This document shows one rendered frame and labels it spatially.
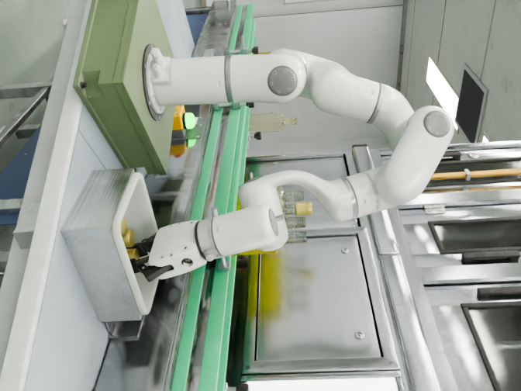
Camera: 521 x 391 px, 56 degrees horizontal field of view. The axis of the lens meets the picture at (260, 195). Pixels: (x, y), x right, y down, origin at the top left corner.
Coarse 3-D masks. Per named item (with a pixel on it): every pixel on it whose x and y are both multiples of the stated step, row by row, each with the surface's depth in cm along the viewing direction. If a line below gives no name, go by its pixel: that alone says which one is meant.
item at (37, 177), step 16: (80, 0) 108; (80, 16) 105; (64, 48) 101; (64, 64) 98; (64, 80) 96; (64, 96) 94; (48, 112) 93; (48, 128) 91; (48, 144) 89; (48, 160) 87; (32, 176) 86; (32, 192) 84; (16, 224) 81; (16, 240) 80; (16, 256) 78; (16, 272) 77; (16, 288) 76; (0, 304) 75; (16, 304) 74; (0, 320) 73; (0, 336) 72; (0, 352) 71; (0, 368) 70
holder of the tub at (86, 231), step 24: (96, 192) 84; (120, 192) 83; (72, 216) 79; (96, 216) 78; (72, 240) 78; (96, 240) 77; (96, 264) 81; (120, 264) 80; (96, 288) 84; (120, 288) 84; (96, 312) 88; (120, 312) 88; (120, 336) 93
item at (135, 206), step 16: (128, 192) 83; (144, 192) 92; (128, 208) 93; (144, 208) 94; (112, 224) 78; (128, 224) 96; (144, 224) 96; (128, 256) 80; (144, 256) 100; (128, 272) 81; (144, 288) 94; (144, 304) 87
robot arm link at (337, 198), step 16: (272, 176) 91; (288, 176) 91; (304, 176) 92; (240, 192) 92; (256, 192) 90; (272, 192) 91; (320, 192) 92; (336, 192) 92; (352, 192) 92; (272, 208) 91; (336, 208) 92; (352, 208) 93
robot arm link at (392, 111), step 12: (384, 96) 96; (396, 96) 98; (384, 108) 96; (396, 108) 98; (408, 108) 101; (372, 120) 99; (384, 120) 98; (396, 120) 100; (384, 132) 102; (396, 132) 99; (396, 144) 99
